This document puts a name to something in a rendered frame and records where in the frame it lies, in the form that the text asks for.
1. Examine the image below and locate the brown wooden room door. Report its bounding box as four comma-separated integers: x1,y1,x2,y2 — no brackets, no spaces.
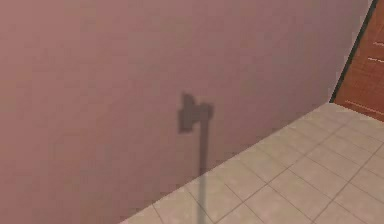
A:
329,0,384,122

